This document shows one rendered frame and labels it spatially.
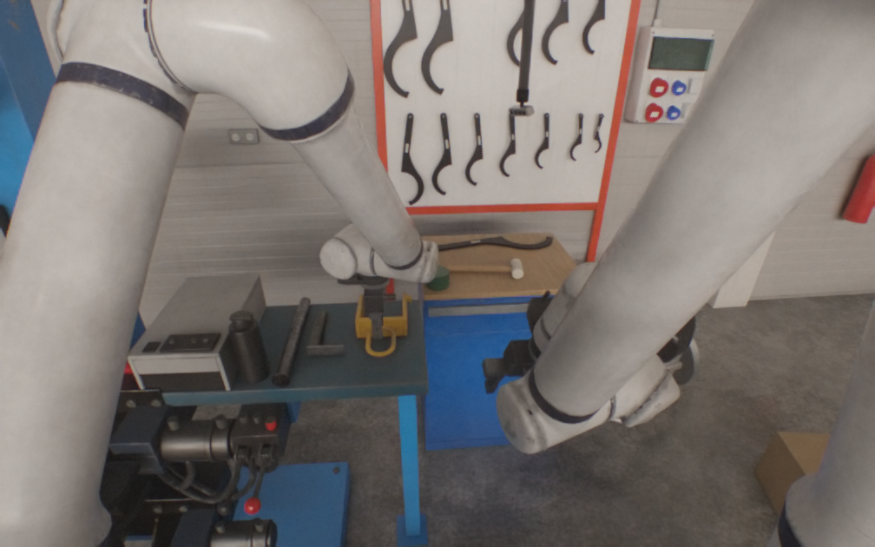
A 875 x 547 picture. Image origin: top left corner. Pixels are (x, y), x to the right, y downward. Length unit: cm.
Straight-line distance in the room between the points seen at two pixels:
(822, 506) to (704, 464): 222
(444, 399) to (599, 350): 179
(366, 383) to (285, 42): 95
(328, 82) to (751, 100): 35
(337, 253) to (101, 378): 54
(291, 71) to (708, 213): 36
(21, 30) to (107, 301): 108
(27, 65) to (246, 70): 106
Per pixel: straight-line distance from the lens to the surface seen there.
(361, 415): 262
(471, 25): 271
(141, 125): 49
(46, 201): 49
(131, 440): 135
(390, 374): 125
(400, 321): 135
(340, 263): 93
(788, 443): 260
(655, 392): 62
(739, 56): 30
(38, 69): 150
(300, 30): 46
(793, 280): 451
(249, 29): 45
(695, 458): 273
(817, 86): 29
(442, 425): 230
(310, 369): 131
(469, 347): 198
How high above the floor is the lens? 190
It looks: 29 degrees down
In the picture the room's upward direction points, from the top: straight up
